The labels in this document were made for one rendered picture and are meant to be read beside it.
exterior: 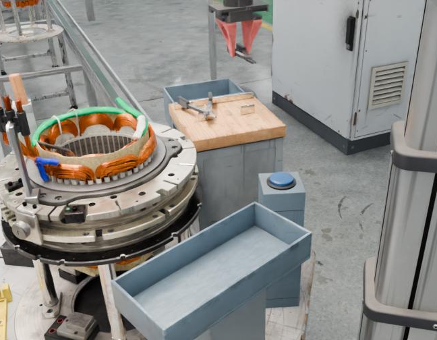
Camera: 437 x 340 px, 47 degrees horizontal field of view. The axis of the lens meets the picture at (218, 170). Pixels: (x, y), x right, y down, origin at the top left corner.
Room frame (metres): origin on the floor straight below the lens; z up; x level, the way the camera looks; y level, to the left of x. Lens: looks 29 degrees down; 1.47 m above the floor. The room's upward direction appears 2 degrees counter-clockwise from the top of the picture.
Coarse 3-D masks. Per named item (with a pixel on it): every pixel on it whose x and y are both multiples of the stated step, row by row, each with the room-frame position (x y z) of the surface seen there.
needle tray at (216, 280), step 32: (224, 224) 0.58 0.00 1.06; (256, 224) 0.62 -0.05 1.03; (288, 224) 0.57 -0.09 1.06; (160, 256) 0.51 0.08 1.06; (192, 256) 0.54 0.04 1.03; (224, 256) 0.55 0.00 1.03; (256, 256) 0.55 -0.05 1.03; (288, 256) 0.51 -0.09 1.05; (128, 288) 0.48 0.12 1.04; (160, 288) 0.49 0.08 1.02; (192, 288) 0.49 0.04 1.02; (224, 288) 0.44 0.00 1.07; (256, 288) 0.48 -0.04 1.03; (160, 320) 0.44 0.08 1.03; (192, 320) 0.41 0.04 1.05; (224, 320) 0.46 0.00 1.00; (256, 320) 0.50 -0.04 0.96
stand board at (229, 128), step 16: (176, 112) 0.98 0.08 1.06; (192, 112) 0.98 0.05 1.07; (224, 112) 0.97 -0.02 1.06; (256, 112) 0.96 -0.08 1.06; (192, 128) 0.89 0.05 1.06; (208, 128) 0.89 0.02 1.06; (224, 128) 0.89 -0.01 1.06; (240, 128) 0.89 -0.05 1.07; (256, 128) 0.88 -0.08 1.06; (272, 128) 0.88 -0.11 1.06; (208, 144) 0.85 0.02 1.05; (224, 144) 0.86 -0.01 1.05
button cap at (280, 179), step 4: (276, 172) 0.75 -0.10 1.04; (280, 172) 0.75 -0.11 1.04; (284, 172) 0.75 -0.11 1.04; (272, 176) 0.73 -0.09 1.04; (276, 176) 0.73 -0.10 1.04; (280, 176) 0.73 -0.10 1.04; (284, 176) 0.73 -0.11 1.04; (288, 176) 0.73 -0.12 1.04; (292, 176) 0.73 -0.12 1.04; (272, 180) 0.72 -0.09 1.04; (276, 180) 0.72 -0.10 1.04; (280, 180) 0.72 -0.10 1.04; (284, 180) 0.72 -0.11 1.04; (288, 180) 0.72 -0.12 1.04; (292, 180) 0.72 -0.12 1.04; (272, 184) 0.72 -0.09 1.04; (276, 184) 0.71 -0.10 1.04; (280, 184) 0.71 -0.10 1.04; (284, 184) 0.71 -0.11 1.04; (288, 184) 0.71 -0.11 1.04
